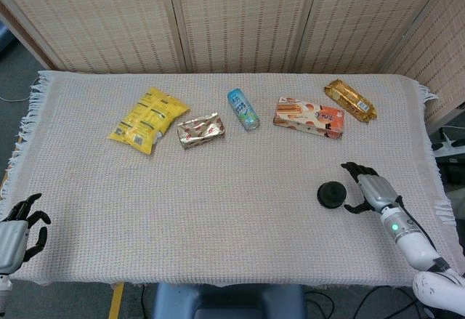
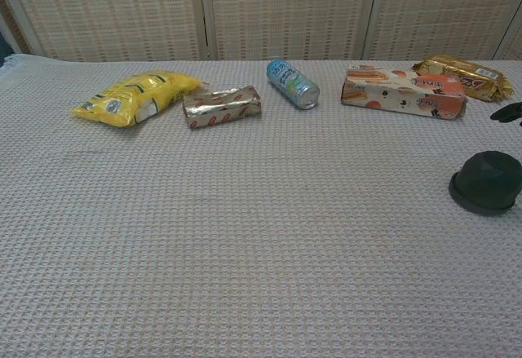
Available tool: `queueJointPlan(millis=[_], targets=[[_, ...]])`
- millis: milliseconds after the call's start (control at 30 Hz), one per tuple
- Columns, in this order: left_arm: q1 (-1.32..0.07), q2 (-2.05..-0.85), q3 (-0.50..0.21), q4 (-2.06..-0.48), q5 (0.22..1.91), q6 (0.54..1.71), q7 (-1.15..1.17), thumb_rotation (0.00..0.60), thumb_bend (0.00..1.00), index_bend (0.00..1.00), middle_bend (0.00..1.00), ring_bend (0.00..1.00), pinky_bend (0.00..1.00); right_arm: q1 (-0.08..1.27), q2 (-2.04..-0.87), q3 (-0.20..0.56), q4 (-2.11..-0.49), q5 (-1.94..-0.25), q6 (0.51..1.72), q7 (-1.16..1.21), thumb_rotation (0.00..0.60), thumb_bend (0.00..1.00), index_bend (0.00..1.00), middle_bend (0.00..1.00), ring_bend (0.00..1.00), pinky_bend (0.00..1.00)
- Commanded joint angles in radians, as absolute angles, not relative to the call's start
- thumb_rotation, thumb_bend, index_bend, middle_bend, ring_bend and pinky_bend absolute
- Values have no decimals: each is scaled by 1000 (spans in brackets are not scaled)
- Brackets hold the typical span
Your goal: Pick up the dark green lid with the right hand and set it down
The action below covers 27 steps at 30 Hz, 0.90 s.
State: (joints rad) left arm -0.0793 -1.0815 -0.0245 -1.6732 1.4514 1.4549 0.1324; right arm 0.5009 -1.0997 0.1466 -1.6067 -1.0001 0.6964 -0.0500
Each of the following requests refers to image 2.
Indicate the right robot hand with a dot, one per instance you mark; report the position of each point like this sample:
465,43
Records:
510,112

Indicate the black dice cup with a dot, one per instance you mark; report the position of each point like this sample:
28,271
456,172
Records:
489,178

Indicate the dark green round tray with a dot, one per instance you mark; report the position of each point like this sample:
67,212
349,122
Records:
477,209

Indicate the gold foil biscuit pack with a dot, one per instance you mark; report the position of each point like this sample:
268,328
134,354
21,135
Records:
469,76

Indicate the orange and white biscuit box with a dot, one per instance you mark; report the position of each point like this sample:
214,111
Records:
399,93

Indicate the woven folding screen panel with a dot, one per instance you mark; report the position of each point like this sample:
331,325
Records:
110,11
289,11
444,11

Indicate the blue drink can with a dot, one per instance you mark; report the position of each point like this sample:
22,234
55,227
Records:
291,82

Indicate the silver foil snack pack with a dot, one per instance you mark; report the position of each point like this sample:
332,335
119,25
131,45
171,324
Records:
220,107

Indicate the beige waffle-weave tablecloth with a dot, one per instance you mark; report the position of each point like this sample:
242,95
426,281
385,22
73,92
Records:
244,231

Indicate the yellow snack bag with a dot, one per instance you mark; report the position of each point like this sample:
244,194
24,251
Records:
134,93

